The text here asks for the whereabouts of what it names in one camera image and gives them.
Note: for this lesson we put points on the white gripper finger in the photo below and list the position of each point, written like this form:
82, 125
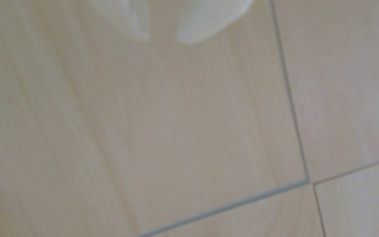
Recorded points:
123, 14
209, 16

